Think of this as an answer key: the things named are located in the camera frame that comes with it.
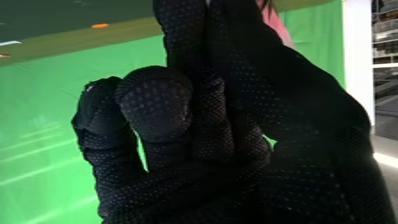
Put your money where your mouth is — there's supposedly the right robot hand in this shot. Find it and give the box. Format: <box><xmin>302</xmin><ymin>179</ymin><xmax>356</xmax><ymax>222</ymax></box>
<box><xmin>70</xmin><ymin>0</ymin><xmax>398</xmax><ymax>224</ymax></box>

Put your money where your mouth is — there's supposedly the pink flower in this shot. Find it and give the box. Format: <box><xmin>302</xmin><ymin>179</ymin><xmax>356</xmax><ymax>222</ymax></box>
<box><xmin>258</xmin><ymin>0</ymin><xmax>297</xmax><ymax>48</ymax></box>

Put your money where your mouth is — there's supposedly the dark mat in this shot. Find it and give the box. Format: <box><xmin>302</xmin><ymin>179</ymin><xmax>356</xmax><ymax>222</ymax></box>
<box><xmin>0</xmin><ymin>0</ymin><xmax>157</xmax><ymax>43</ymax></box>

